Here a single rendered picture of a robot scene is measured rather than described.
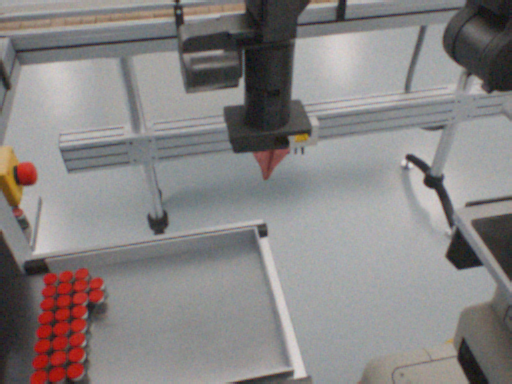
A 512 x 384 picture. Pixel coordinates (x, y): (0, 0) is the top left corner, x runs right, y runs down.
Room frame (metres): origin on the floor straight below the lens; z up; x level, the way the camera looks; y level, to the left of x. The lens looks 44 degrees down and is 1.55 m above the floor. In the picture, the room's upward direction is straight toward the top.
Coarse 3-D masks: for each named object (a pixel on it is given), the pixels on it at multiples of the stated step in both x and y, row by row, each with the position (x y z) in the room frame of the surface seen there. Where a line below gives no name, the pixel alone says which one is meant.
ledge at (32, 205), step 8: (24, 200) 0.67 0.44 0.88; (32, 200) 0.67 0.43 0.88; (40, 200) 0.68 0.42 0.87; (24, 208) 0.65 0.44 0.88; (32, 208) 0.65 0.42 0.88; (40, 208) 0.66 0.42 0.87; (32, 216) 0.63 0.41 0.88; (40, 216) 0.65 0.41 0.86; (32, 224) 0.61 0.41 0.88; (32, 232) 0.59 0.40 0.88; (32, 240) 0.57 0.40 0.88; (32, 248) 0.56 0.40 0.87
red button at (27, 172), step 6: (24, 162) 0.62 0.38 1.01; (30, 162) 0.63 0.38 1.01; (18, 168) 0.61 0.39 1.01; (24, 168) 0.61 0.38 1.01; (30, 168) 0.61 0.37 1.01; (36, 168) 0.63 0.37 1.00; (18, 174) 0.60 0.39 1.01; (24, 174) 0.60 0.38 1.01; (30, 174) 0.60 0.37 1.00; (36, 174) 0.62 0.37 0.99; (24, 180) 0.60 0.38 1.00; (30, 180) 0.60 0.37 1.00; (36, 180) 0.61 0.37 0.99; (24, 186) 0.60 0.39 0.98
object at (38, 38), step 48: (96, 0) 1.35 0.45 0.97; (144, 0) 1.37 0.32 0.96; (192, 0) 1.34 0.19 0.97; (240, 0) 1.37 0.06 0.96; (336, 0) 1.44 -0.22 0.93; (384, 0) 1.43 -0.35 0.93; (432, 0) 1.46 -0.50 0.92; (48, 48) 1.23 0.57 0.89; (96, 48) 1.26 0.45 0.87; (144, 48) 1.28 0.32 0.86
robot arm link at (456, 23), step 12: (468, 0) 0.63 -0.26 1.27; (480, 0) 0.60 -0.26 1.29; (492, 0) 0.58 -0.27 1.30; (504, 0) 0.56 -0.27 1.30; (456, 12) 0.63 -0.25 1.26; (468, 12) 0.61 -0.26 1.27; (504, 12) 0.56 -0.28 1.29; (456, 24) 0.61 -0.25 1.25; (444, 36) 0.62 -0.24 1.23; (456, 36) 0.60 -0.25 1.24; (504, 36) 0.54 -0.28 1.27; (444, 48) 0.62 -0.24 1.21; (492, 48) 0.54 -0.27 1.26; (504, 48) 0.53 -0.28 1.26; (480, 60) 0.54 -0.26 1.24; (492, 60) 0.53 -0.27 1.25; (504, 60) 0.53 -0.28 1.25; (480, 72) 0.54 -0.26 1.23; (492, 72) 0.53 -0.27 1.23; (504, 72) 0.53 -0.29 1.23; (492, 84) 0.53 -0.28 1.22; (504, 84) 0.53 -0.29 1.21
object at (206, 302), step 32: (64, 256) 0.51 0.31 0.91; (96, 256) 0.51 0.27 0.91; (128, 256) 0.52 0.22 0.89; (160, 256) 0.53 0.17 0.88; (192, 256) 0.53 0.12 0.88; (224, 256) 0.53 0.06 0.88; (256, 256) 0.53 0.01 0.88; (128, 288) 0.47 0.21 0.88; (160, 288) 0.47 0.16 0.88; (192, 288) 0.47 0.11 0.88; (224, 288) 0.47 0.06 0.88; (256, 288) 0.47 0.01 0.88; (96, 320) 0.41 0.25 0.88; (128, 320) 0.41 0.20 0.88; (160, 320) 0.41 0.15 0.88; (192, 320) 0.41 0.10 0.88; (224, 320) 0.41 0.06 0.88; (256, 320) 0.41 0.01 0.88; (96, 352) 0.36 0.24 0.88; (128, 352) 0.36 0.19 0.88; (160, 352) 0.36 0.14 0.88; (192, 352) 0.36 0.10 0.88; (224, 352) 0.36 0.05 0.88; (256, 352) 0.36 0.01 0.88; (288, 352) 0.34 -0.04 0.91
